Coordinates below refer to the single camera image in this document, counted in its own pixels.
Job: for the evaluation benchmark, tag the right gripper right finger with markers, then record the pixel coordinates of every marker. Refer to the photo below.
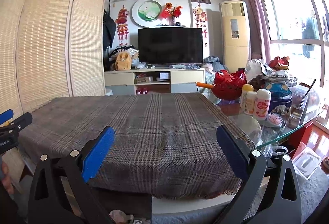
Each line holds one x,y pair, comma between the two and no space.
235,150

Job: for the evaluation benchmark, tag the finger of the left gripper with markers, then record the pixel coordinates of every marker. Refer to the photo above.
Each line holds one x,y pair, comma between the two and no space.
5,116
21,122

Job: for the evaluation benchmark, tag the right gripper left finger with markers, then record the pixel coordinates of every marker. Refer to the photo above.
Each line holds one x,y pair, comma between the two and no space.
96,151

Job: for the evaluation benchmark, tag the black trash bin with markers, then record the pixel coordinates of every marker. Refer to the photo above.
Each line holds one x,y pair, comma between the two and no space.
138,205

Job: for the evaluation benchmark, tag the person left hand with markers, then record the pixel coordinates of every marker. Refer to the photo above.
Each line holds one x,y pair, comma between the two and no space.
6,181

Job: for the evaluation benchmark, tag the pink hair brush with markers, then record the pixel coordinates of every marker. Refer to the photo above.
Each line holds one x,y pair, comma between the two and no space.
274,120

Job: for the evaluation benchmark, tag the white pink lotion bottle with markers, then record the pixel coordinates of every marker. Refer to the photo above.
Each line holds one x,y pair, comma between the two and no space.
262,103

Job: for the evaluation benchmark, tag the yellow cap lotion bottle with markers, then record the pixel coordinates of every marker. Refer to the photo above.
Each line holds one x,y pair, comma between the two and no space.
245,90

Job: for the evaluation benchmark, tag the grey plaid blanket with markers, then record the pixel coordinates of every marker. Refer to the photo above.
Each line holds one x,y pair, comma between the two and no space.
165,144

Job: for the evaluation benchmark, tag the white plastic storage box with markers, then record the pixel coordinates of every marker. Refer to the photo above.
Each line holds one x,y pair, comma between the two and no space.
306,163

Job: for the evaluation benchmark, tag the white tv cabinet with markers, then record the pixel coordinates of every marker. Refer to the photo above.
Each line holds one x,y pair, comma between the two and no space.
150,81

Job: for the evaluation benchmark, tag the blue round tin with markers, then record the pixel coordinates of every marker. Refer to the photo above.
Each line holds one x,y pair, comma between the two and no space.
281,98

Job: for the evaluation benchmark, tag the woven folding screen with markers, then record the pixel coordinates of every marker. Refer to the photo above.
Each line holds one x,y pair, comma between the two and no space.
50,49

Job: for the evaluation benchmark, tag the pink curtain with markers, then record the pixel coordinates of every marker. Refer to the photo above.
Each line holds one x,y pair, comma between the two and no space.
260,39

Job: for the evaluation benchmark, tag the black flat television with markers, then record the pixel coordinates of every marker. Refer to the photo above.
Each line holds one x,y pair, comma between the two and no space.
170,45

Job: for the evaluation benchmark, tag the beige standing air conditioner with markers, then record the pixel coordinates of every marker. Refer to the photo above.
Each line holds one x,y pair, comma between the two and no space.
235,34

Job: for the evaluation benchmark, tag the round lotus wall plate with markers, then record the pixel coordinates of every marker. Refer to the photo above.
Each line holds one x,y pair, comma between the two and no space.
146,13

